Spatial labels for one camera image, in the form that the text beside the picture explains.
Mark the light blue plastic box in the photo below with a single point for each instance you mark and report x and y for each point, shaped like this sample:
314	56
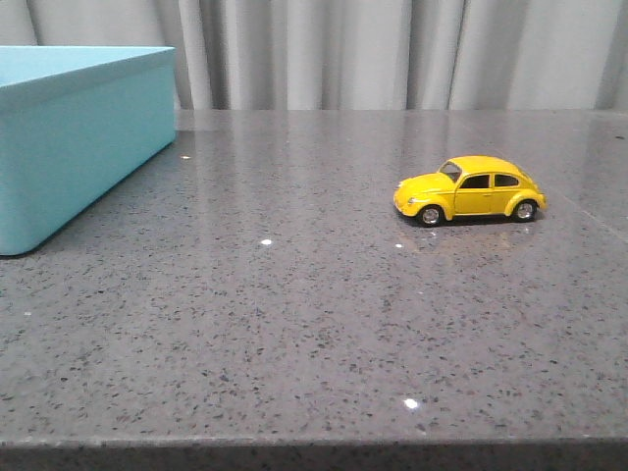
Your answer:
76	120

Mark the yellow toy beetle car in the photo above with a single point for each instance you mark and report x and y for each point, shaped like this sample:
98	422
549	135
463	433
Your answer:
469	186

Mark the grey pleated curtain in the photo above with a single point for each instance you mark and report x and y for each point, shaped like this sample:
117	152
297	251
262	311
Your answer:
360	55

